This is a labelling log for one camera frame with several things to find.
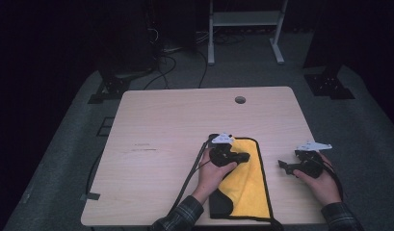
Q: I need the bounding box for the bundle of floor cables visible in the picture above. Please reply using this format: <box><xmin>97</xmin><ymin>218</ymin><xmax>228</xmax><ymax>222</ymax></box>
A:
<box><xmin>195</xmin><ymin>29</ymin><xmax>247</xmax><ymax>46</ymax></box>

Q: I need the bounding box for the white metal desk frame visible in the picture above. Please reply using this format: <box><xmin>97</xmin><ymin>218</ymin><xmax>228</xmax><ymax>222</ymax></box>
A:
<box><xmin>207</xmin><ymin>0</ymin><xmax>289</xmax><ymax>66</ymax></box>

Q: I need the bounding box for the black stand with base plate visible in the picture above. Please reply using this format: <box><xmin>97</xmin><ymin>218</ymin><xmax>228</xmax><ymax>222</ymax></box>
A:
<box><xmin>302</xmin><ymin>0</ymin><xmax>356</xmax><ymax>101</ymax></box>
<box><xmin>88</xmin><ymin>0</ymin><xmax>155</xmax><ymax>105</ymax></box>

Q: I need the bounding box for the right hand-held gripper black cable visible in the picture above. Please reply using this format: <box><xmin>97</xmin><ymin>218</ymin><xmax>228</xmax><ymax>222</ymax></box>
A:
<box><xmin>309</xmin><ymin>156</ymin><xmax>345</xmax><ymax>201</ymax></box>

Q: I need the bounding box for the grey tape strip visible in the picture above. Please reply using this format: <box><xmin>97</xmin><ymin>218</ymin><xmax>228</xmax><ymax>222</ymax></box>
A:
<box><xmin>80</xmin><ymin>192</ymin><xmax>101</xmax><ymax>202</ymax></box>

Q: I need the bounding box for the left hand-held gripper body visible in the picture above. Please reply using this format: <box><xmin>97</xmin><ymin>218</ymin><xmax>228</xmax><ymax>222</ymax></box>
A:
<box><xmin>208</xmin><ymin>132</ymin><xmax>241</xmax><ymax>168</ymax></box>

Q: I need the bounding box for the person's right hand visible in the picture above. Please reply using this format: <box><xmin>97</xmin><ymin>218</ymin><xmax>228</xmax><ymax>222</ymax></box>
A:
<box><xmin>292</xmin><ymin>152</ymin><xmax>344</xmax><ymax>207</ymax></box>

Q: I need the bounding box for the black cable beside table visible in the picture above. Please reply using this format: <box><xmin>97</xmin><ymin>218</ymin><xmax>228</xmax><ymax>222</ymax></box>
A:
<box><xmin>85</xmin><ymin>149</ymin><xmax>105</xmax><ymax>195</ymax></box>

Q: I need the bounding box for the person's left hand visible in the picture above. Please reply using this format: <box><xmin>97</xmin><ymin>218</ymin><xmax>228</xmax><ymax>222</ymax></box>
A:
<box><xmin>191</xmin><ymin>147</ymin><xmax>239</xmax><ymax>206</ymax></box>

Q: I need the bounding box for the left hand-held gripper black cable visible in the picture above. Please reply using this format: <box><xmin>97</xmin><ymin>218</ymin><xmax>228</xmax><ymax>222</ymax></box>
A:
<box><xmin>167</xmin><ymin>141</ymin><xmax>212</xmax><ymax>220</ymax></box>

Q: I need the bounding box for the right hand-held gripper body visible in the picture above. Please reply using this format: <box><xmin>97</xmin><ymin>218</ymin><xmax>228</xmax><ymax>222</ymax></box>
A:
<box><xmin>291</xmin><ymin>140</ymin><xmax>333</xmax><ymax>179</ymax></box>

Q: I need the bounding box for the black floor outlet frame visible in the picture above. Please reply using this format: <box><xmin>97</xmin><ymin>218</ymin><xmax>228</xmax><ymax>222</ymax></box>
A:
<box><xmin>95</xmin><ymin>116</ymin><xmax>116</xmax><ymax>138</ymax></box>

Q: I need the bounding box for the black floor cable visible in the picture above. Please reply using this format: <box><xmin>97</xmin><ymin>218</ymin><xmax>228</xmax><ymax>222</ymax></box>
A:
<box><xmin>197</xmin><ymin>48</ymin><xmax>209</xmax><ymax>90</ymax></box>
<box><xmin>143</xmin><ymin>53</ymin><xmax>178</xmax><ymax>90</ymax></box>

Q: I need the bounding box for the yellow cloth with black edge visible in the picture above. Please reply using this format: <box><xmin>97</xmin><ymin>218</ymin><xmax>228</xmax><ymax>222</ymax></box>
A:
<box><xmin>208</xmin><ymin>134</ymin><xmax>285</xmax><ymax>231</ymax></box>

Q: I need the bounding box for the hand-held gripper black cable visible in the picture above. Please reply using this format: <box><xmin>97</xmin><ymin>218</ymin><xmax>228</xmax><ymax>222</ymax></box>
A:
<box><xmin>167</xmin><ymin>141</ymin><xmax>212</xmax><ymax>220</ymax></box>
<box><xmin>309</xmin><ymin>156</ymin><xmax>345</xmax><ymax>201</ymax></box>

